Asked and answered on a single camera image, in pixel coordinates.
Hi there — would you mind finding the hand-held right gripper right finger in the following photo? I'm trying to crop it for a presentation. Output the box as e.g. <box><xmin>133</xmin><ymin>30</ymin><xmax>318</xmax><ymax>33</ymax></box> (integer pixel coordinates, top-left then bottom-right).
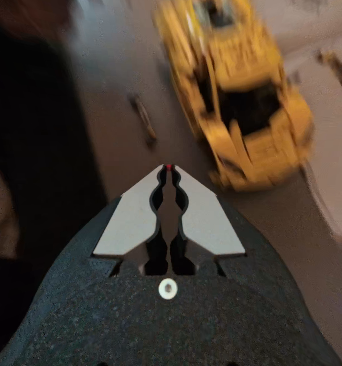
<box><xmin>171</xmin><ymin>165</ymin><xmax>246</xmax><ymax>270</ymax></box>

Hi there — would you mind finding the yellow toy brick car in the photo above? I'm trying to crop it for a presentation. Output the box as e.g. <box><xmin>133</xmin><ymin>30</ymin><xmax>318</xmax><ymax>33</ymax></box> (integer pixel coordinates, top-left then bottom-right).
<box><xmin>152</xmin><ymin>0</ymin><xmax>315</xmax><ymax>193</ymax></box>

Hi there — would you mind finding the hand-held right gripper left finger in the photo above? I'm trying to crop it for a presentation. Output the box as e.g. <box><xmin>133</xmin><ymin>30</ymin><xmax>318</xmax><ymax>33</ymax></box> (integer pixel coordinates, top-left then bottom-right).
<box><xmin>93</xmin><ymin>164</ymin><xmax>167</xmax><ymax>270</ymax></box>

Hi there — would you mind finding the grey desk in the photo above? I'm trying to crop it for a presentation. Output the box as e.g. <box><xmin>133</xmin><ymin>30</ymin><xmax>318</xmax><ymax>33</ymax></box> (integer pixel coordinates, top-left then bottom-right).
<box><xmin>68</xmin><ymin>0</ymin><xmax>342</xmax><ymax>366</ymax></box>

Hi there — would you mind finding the open instruction booklet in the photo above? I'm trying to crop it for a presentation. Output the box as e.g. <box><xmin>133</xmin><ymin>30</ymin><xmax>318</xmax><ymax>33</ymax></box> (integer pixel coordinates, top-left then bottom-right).
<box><xmin>256</xmin><ymin>0</ymin><xmax>342</xmax><ymax>244</ymax></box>

